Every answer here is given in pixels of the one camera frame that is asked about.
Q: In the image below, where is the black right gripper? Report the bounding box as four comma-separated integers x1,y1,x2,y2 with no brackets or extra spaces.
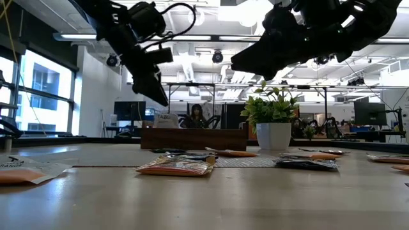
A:
229,3,340,82

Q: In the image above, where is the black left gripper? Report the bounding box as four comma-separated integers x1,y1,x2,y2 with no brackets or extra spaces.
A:
110,30,175,107

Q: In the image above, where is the dark green tea packet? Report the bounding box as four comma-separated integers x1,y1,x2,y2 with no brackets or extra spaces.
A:
150,148,188,154

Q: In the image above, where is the shiny dark tea packet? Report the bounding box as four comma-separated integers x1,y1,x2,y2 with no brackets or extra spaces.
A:
163,151,220,161

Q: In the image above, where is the orange mango tea packet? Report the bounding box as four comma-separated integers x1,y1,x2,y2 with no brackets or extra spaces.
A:
134,155,217,178

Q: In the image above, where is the dark blueberry tea packet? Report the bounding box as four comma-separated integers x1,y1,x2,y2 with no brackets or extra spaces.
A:
274,158,339,171

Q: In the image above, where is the small foil tea packet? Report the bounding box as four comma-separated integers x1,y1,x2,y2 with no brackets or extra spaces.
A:
298,148,351,156

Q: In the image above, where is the white and orange tea packet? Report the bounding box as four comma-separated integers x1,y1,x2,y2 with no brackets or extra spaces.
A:
0,155,73,186

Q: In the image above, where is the white Tazo tea packet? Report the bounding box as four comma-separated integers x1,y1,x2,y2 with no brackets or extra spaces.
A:
153,113,180,129

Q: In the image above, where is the brown wooden tea caddy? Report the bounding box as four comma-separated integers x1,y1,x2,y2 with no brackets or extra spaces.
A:
140,120,249,151

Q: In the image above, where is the black computer monitor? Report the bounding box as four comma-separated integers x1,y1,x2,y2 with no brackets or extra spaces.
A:
353,101,387,127
114,101,147,121

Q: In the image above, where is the person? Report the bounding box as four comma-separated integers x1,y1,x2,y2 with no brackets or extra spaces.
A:
291,118,304,139
183,103,210,129

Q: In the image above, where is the green plant in white pot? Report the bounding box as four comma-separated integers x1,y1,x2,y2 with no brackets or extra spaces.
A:
240,81,301,151

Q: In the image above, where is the small background plant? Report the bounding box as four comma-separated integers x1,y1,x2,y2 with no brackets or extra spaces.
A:
303,125,316,141

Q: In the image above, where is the long ceiling light strip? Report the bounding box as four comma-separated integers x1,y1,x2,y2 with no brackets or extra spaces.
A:
52,31,96,42

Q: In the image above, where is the large office window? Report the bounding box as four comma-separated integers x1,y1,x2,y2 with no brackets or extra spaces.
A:
0,47,77,135

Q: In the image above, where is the black equipment stand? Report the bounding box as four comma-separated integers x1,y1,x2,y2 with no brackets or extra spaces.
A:
0,68,24,140

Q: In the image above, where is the black metal workstation frame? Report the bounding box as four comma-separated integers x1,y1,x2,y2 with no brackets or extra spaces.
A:
165,82,328,128

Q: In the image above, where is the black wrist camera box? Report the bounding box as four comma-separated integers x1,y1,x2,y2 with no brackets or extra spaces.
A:
127,1,167,38

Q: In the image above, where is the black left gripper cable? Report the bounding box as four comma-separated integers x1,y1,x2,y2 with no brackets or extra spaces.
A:
137,2,197,52

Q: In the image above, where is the black aluminium table frame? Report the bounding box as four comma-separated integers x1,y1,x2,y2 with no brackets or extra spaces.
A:
0,135,409,153

